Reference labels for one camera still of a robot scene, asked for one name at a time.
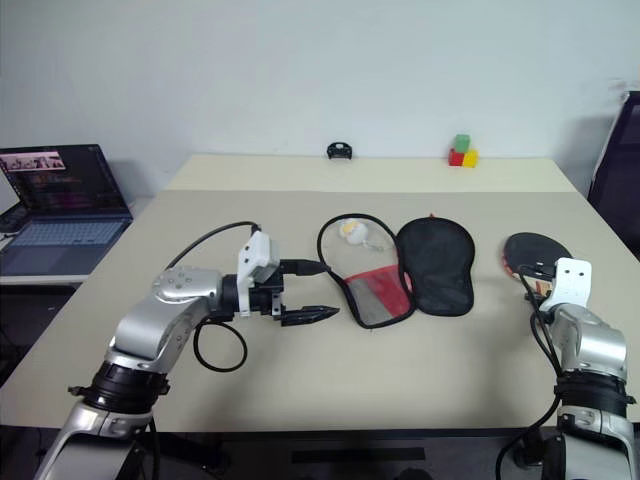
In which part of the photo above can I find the black and red paddle case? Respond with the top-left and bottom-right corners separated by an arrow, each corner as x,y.
317,211 -> 477,331

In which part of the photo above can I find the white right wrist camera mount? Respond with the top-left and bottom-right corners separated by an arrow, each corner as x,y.
541,257 -> 594,312

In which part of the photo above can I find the white and yellow ball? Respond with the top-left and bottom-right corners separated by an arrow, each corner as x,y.
338,218 -> 369,247

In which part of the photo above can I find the dark blue laptop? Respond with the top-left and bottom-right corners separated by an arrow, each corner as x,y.
0,143 -> 136,278

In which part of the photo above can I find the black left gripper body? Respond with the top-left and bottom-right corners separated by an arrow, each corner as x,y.
248,261 -> 290,327

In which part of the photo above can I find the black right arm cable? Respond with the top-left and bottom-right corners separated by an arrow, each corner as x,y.
494,261 -> 565,479

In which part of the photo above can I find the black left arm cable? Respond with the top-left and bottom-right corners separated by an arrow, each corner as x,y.
164,221 -> 262,374

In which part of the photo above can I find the black table tennis paddle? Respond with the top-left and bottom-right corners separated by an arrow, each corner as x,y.
502,231 -> 572,297

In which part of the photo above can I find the small black plastic object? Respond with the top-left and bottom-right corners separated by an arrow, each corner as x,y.
326,141 -> 356,162

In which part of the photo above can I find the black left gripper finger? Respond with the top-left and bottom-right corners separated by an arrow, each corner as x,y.
279,303 -> 342,329
279,258 -> 333,278

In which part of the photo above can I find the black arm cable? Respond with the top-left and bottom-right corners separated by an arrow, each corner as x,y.
164,221 -> 262,374
494,261 -> 565,479

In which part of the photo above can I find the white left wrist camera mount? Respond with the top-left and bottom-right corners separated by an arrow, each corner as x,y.
236,229 -> 282,319

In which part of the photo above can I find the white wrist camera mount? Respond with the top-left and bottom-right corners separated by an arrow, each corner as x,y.
541,257 -> 594,312
236,229 -> 282,319

